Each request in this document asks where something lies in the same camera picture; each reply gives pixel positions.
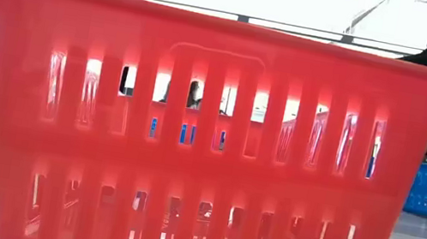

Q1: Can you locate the red slotted plastic basket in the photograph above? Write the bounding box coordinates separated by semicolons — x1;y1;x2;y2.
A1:
0;0;427;239

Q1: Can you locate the long linear ceiling light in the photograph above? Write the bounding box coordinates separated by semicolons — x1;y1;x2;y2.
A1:
131;0;427;59

